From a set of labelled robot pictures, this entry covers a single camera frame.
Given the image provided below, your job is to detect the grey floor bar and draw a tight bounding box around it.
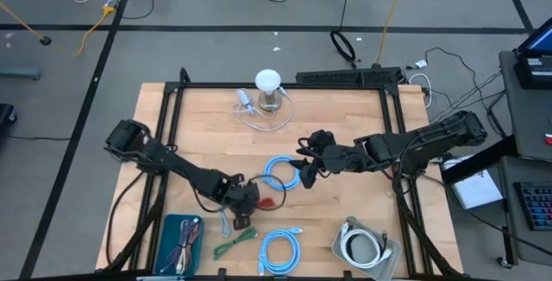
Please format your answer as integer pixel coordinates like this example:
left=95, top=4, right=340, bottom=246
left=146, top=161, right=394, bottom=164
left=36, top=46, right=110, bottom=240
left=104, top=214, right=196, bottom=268
left=0, top=66, right=42, bottom=80

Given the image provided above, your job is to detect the white paper box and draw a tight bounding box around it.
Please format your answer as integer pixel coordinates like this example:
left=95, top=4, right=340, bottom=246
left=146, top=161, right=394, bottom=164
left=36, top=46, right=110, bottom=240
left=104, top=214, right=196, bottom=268
left=442, top=154, right=504, bottom=211

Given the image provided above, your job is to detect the orange floor cable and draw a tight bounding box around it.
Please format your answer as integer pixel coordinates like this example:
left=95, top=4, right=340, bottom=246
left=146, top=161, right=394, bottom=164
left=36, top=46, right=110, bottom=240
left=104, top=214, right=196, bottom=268
left=376, top=0, right=410, bottom=66

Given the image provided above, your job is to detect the black aluminium frame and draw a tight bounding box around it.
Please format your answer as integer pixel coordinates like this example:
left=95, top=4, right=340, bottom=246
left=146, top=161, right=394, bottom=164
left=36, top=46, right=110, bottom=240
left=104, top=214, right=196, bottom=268
left=97, top=66, right=465, bottom=281

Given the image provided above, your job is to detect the thin light blue cable bundle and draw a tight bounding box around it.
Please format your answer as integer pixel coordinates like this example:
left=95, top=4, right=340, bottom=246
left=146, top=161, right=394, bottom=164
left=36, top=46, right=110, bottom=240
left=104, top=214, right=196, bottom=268
left=218, top=209, right=232, bottom=238

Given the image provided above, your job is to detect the white adapter cable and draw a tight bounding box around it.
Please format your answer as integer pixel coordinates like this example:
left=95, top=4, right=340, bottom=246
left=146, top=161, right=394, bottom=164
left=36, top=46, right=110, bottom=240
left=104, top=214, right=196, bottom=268
left=232, top=86, right=297, bottom=133

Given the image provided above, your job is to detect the purple cable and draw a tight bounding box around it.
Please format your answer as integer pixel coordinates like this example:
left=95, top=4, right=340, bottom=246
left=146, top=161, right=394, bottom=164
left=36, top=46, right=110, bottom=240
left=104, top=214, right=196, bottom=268
left=161, top=219, right=202, bottom=273

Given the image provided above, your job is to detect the teal plastic tray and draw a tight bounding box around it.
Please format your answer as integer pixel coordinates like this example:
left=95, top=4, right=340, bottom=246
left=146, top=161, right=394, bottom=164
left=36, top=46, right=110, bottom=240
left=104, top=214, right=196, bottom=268
left=154, top=213, right=205, bottom=277

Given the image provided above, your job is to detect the white dome on metal stand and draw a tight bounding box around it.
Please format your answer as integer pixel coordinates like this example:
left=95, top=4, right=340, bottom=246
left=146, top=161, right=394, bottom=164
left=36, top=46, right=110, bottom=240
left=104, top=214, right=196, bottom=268
left=254, top=68, right=284, bottom=112

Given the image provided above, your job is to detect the beige short cable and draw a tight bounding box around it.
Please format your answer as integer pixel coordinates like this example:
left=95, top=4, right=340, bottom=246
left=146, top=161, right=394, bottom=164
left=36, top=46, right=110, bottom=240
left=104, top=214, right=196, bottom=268
left=174, top=218, right=200, bottom=273

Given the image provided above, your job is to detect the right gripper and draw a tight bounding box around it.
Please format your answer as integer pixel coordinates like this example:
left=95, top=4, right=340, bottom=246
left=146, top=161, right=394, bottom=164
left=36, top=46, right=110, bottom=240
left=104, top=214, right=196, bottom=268
left=287, top=128, right=361, bottom=178

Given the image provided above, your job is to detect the white cable beside frame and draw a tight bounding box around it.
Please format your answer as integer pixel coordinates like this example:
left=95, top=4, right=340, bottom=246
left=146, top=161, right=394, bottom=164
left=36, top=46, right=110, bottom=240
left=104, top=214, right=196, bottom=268
left=408, top=72, right=433, bottom=109

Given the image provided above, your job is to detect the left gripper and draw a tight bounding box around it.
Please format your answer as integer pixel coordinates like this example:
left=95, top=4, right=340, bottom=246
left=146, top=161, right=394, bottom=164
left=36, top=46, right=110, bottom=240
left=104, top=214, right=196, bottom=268
left=228, top=172, right=265, bottom=218

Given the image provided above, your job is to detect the green cable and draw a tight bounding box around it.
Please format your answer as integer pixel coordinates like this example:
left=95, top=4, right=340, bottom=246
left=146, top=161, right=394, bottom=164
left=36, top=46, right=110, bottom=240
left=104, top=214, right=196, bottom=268
left=213, top=226, right=259, bottom=261

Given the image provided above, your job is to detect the grey keyboard desk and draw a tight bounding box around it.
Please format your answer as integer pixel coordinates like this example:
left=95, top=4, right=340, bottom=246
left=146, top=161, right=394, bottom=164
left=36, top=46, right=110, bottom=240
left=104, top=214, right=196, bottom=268
left=499, top=155, right=552, bottom=268

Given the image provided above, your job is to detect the black backlit keyboard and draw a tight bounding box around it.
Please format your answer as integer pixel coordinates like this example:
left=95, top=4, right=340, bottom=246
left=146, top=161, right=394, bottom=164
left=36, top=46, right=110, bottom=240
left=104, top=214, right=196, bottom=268
left=512, top=180, right=552, bottom=232

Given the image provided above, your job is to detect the grey cart top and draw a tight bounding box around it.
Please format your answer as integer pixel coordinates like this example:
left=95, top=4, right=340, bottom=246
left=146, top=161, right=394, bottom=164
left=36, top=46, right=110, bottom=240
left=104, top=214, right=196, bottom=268
left=499, top=50, right=552, bottom=161

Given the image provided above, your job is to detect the black left wrist camera cable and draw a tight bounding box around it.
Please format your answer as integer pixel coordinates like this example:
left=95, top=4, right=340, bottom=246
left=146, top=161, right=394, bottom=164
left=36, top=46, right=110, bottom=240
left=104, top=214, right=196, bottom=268
left=191, top=173, right=288, bottom=214

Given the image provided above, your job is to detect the yellow extension cable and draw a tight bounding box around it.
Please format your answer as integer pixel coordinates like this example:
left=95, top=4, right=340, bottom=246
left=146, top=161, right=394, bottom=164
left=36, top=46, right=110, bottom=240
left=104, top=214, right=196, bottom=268
left=0, top=1, right=117, bottom=56

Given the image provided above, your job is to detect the black diagonal bar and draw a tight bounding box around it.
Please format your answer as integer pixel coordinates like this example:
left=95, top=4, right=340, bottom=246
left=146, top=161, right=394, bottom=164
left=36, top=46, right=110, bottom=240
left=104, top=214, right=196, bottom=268
left=439, top=135, right=518, bottom=186

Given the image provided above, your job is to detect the black chair base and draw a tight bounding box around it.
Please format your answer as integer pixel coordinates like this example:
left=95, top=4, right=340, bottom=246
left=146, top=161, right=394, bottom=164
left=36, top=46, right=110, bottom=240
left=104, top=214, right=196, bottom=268
left=0, top=103, right=18, bottom=144

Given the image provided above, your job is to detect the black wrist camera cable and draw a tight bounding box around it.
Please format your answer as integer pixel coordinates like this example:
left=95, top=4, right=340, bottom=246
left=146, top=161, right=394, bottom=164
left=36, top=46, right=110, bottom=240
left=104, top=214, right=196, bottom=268
left=296, top=137, right=333, bottom=178
left=191, top=173, right=288, bottom=214

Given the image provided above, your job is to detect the grey plastic tray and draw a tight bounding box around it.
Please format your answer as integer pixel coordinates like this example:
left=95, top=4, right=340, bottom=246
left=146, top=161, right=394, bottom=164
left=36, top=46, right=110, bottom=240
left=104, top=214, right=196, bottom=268
left=330, top=215, right=403, bottom=281

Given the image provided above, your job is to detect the black coiled floor cable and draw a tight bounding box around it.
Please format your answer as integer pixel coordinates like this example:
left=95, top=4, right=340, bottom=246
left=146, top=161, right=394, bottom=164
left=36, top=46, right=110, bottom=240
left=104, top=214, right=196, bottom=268
left=329, top=0, right=358, bottom=69

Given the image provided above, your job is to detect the pink cable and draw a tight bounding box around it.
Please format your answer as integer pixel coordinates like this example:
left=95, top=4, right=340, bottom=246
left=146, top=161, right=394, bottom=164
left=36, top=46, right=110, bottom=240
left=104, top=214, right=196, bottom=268
left=185, top=224, right=202, bottom=256

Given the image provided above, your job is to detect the black cable bundle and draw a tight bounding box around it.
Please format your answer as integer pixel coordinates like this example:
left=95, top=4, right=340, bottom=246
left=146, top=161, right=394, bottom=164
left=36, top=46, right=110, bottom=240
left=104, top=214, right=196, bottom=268
left=424, top=47, right=509, bottom=139

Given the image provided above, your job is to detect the large light blue cable coil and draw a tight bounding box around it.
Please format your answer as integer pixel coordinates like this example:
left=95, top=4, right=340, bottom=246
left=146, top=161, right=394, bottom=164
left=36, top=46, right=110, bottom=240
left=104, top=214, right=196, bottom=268
left=257, top=227, right=304, bottom=276

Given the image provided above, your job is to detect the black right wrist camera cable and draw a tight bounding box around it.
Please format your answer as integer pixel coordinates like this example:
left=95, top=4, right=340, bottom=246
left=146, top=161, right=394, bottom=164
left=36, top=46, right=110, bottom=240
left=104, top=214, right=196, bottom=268
left=296, top=137, right=333, bottom=178

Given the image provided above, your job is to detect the small light blue cable coil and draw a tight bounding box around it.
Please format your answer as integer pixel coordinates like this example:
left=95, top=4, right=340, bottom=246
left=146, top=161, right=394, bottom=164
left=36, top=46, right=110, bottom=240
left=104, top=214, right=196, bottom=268
left=262, top=155, right=302, bottom=191

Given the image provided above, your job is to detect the black laptop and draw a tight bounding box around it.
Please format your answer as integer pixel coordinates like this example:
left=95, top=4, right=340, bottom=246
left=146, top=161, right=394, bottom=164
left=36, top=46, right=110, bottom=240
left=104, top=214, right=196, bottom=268
left=514, top=28, right=552, bottom=91

